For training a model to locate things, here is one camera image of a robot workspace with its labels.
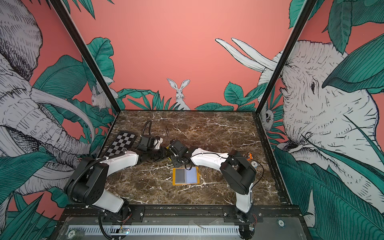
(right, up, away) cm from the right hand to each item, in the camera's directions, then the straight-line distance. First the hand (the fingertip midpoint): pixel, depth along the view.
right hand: (174, 158), depth 87 cm
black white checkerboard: (-36, +9, +11) cm, 39 cm away
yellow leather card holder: (+6, -10, -1) cm, 12 cm away
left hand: (-1, +4, +2) cm, 4 cm away
